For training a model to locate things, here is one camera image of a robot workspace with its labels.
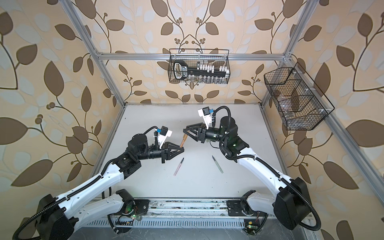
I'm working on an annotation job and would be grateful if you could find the black socket holder tool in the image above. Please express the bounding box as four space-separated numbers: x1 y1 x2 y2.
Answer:
170 60 231 81

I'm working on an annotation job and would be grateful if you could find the pink fountain pen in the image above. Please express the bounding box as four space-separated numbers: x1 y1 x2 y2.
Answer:
173 158 185 177

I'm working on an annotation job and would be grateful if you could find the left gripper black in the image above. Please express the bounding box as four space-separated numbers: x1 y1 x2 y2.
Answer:
135 140 184 165

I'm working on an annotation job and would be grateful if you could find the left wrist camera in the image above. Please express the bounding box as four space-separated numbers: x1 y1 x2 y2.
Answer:
154 126 173 149

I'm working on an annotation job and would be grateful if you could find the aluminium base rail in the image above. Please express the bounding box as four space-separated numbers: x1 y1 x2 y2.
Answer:
80 197 313 230

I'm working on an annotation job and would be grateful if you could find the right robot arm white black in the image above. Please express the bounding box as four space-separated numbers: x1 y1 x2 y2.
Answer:
183 106 322 231

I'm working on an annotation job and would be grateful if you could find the side wire basket black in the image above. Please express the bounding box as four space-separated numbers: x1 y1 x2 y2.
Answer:
264 63 335 131

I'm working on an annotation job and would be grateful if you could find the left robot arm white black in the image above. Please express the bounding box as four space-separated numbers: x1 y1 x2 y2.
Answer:
12 126 185 240

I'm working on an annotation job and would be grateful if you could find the rear wire basket black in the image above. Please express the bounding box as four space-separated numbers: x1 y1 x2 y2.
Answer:
168 48 231 85

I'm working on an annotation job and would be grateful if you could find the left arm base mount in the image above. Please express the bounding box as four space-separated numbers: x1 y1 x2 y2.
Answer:
115 199 150 217

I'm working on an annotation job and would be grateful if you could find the brown fountain pen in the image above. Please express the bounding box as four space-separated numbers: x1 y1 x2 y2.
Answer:
180 134 188 148

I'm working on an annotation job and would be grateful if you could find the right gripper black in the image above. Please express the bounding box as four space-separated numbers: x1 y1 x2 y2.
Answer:
184 122 228 145

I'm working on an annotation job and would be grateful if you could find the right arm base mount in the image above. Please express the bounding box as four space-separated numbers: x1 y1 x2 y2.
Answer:
227 200 267 218

